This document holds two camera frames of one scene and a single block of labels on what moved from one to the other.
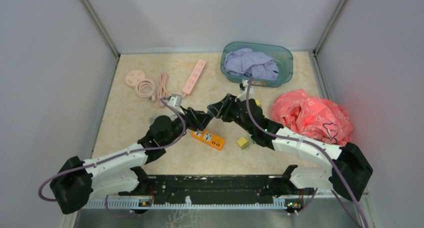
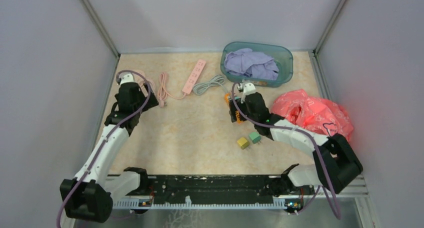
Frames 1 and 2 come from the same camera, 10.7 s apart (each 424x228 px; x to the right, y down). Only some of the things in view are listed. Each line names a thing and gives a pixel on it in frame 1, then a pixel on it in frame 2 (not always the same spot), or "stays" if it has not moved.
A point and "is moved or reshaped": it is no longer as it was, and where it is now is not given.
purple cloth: [245, 62] stays
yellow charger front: [243, 143] stays
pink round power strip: [144, 88] stays
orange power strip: [208, 138] is moved or reshaped
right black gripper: [223, 107] to [232, 112]
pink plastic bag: [298, 111] stays
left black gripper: [196, 119] to [151, 102]
